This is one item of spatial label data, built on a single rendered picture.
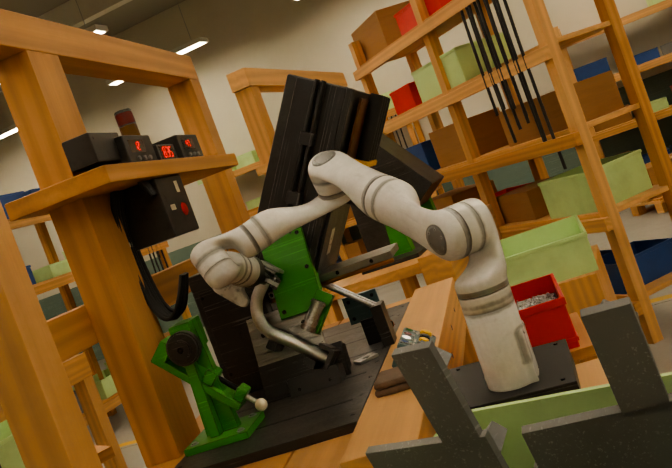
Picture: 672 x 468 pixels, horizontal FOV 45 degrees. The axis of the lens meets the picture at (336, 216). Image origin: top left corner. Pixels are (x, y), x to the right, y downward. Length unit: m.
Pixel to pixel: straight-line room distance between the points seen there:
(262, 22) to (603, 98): 7.76
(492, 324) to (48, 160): 1.05
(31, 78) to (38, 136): 0.13
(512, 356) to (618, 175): 3.21
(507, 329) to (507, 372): 0.07
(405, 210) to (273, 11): 10.32
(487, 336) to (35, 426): 0.81
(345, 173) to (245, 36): 10.26
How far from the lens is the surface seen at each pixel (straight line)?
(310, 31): 11.48
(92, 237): 1.88
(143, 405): 1.92
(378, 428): 1.49
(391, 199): 1.49
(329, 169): 1.67
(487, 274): 1.40
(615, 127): 10.19
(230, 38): 11.95
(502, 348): 1.42
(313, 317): 1.93
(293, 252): 1.99
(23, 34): 1.96
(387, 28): 5.86
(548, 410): 1.18
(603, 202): 4.35
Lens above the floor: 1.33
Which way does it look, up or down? 2 degrees down
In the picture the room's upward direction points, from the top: 20 degrees counter-clockwise
